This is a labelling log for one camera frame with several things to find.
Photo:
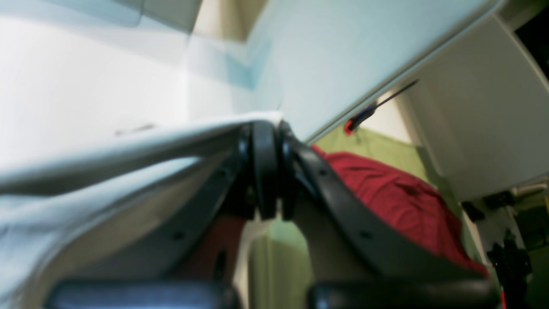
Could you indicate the green mat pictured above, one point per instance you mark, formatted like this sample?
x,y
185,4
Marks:
x,y
280,269

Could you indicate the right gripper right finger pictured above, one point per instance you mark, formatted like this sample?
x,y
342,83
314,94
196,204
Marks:
x,y
359,261

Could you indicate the beige t-shirt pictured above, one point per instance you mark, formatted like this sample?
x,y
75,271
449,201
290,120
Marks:
x,y
60,214

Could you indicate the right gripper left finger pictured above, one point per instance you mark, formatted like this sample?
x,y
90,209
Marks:
x,y
142,274

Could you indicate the dark red cloth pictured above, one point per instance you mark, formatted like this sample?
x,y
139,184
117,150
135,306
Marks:
x,y
409,205

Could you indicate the red handled screwdriver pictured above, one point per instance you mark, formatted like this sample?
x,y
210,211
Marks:
x,y
354,122

